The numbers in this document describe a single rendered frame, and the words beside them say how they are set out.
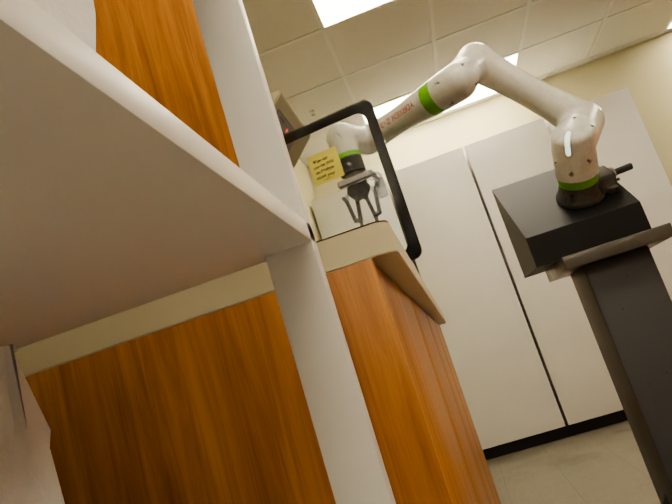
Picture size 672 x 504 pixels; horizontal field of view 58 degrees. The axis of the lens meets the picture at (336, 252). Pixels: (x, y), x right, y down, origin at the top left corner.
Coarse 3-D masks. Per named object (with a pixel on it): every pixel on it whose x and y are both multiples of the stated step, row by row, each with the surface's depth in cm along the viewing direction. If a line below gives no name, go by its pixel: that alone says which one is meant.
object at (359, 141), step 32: (320, 128) 146; (352, 128) 143; (352, 160) 142; (384, 160) 140; (320, 192) 144; (352, 192) 141; (384, 192) 139; (320, 224) 143; (352, 224) 140; (416, 256) 135
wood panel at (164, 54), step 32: (96, 0) 157; (128, 0) 155; (160, 0) 153; (96, 32) 156; (128, 32) 154; (160, 32) 152; (192, 32) 150; (128, 64) 152; (160, 64) 150; (192, 64) 148; (160, 96) 149; (192, 96) 147; (192, 128) 146; (224, 128) 144
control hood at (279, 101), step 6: (276, 96) 151; (282, 96) 154; (276, 102) 152; (282, 102) 155; (276, 108) 153; (282, 108) 156; (288, 108) 159; (288, 114) 161; (294, 114) 164; (288, 120) 163; (294, 120) 166; (300, 120) 170; (294, 126) 168; (300, 126) 172
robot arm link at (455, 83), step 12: (456, 60) 192; (468, 60) 192; (444, 72) 190; (456, 72) 187; (468, 72) 188; (480, 72) 194; (432, 84) 193; (444, 84) 190; (456, 84) 188; (468, 84) 188; (420, 96) 198; (432, 96) 194; (444, 96) 192; (456, 96) 190; (468, 96) 192; (432, 108) 197; (444, 108) 196
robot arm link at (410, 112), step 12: (408, 96) 204; (396, 108) 207; (408, 108) 202; (420, 108) 199; (384, 120) 211; (396, 120) 207; (408, 120) 205; (420, 120) 204; (384, 132) 213; (396, 132) 211
